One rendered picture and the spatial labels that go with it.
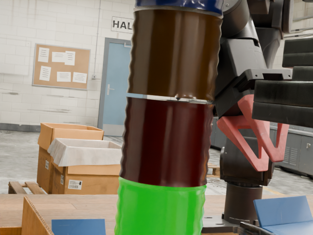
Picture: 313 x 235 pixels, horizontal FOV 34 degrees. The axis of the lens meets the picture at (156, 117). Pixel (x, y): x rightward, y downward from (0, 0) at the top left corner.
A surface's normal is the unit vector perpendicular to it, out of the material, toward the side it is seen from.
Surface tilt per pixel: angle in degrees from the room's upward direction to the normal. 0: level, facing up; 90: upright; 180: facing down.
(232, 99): 95
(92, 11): 90
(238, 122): 58
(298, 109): 90
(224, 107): 95
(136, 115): 104
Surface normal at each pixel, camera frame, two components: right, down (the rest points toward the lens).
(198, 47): 0.41, 0.33
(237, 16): 0.62, 0.66
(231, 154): -0.31, -0.20
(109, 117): 0.33, 0.08
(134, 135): -0.70, -0.27
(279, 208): 0.36, -0.43
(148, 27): -0.65, 0.22
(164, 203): 0.09, -0.18
